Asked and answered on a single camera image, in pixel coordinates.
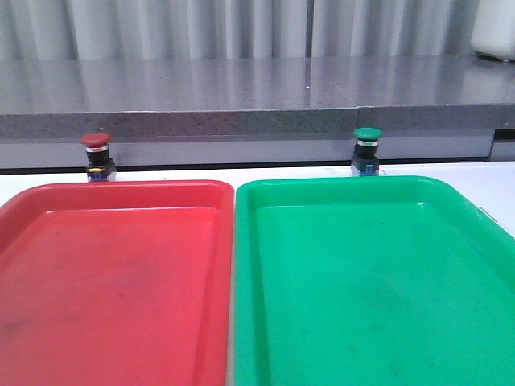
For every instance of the green mushroom push button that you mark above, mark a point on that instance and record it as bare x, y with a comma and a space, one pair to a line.
364, 160

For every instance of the red mushroom push button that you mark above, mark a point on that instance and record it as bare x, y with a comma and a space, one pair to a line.
101, 167

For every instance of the green plastic tray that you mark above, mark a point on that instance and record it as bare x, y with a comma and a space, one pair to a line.
391, 280

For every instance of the grey stone counter slab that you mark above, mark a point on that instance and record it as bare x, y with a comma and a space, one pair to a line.
60, 99

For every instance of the red plastic tray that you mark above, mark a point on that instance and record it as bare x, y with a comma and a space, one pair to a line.
121, 283

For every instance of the white container in background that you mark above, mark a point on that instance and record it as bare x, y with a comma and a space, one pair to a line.
493, 29

